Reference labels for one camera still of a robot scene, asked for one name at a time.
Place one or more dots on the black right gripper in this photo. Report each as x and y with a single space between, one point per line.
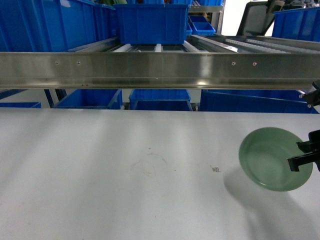
311 149

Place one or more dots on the green plastic bowl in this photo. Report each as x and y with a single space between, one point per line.
263 155

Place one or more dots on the stainless steel shelf rack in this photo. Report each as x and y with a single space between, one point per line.
212 62

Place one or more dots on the lower right blue bin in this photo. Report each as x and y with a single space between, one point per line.
253 101

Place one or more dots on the small QR sticker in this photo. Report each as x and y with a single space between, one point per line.
216 169

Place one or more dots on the right upper blue bin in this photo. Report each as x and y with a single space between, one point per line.
297 24

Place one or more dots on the grey chair back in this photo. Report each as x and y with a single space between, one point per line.
256 19

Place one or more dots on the far small blue bin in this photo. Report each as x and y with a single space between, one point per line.
200 26

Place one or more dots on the lower middle blue bin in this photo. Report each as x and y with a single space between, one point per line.
160 100

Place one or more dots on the central blue plastic bin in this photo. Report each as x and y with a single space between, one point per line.
151 24

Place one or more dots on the lower left blue bin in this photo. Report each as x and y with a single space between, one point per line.
106 99

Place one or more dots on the left upper blue bin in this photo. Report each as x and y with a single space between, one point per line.
54 25

